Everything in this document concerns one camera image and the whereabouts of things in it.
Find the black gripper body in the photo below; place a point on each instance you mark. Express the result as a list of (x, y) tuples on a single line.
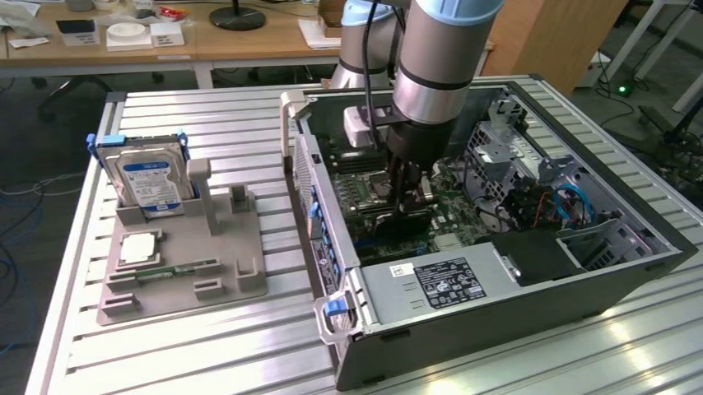
[(417, 142)]

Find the graphics card with metal bracket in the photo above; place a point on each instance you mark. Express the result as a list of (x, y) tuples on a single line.
[(400, 230)]

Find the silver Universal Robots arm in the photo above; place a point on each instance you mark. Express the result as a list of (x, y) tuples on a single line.
[(439, 61)]

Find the CPU socket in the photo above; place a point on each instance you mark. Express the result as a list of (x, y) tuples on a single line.
[(379, 185)]

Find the green motherboard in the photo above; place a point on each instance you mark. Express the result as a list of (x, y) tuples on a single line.
[(455, 210)]

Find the silver chipset heat sink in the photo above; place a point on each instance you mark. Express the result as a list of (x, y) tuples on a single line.
[(449, 243)]

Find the tall metal disk bay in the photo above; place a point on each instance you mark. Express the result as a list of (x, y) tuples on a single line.
[(505, 173)]

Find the blue card retention latch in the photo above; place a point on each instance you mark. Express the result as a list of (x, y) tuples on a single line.
[(313, 210)]

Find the grey power supply unit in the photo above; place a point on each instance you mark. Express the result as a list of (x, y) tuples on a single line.
[(395, 296)]

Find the blue case release latch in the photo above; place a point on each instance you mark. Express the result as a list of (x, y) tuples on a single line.
[(336, 309)]

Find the white paper stack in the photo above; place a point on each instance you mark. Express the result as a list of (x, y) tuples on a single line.
[(319, 35)]

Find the low metal disk bay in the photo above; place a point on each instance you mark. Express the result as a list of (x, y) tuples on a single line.
[(599, 247)]

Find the wooden cabinet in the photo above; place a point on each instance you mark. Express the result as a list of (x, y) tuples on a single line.
[(555, 41)]

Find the brown cardboard box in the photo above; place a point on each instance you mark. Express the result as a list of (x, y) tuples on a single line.
[(329, 12)]

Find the open black PC case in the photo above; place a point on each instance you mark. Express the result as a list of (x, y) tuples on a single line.
[(493, 329)]

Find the wooden desk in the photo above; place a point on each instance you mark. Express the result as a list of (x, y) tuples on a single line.
[(247, 45)]

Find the grey printed parts rack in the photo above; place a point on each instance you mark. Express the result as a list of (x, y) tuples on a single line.
[(187, 238)]

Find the black equipment stand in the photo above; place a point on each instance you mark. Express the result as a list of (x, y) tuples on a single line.
[(653, 117)]

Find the black round stand base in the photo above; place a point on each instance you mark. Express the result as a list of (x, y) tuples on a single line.
[(237, 18)]

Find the hard disk in blue caddy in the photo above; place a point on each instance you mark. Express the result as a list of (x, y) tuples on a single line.
[(145, 181)]

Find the green RAM stick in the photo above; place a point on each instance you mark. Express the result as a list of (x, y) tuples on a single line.
[(164, 271)]

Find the silver CPU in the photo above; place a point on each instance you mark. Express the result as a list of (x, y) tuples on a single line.
[(137, 247)]

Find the small plain white box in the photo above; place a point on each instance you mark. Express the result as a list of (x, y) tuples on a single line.
[(165, 35)]

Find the red small package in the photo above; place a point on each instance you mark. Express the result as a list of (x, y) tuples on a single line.
[(171, 14)]

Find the white box with round dish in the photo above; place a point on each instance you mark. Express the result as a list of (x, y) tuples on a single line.
[(128, 37)]

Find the black office chair base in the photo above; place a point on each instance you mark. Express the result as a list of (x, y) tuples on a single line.
[(71, 88)]

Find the white box with black top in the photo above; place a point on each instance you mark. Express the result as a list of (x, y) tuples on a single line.
[(77, 33)]

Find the grey cup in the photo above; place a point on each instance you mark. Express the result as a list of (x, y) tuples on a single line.
[(80, 5)]

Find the white paper note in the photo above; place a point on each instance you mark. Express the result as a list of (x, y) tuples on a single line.
[(26, 42)]

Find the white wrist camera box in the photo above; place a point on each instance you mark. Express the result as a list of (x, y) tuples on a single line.
[(359, 127)]

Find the white desk frame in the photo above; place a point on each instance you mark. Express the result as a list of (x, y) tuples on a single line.
[(631, 45)]

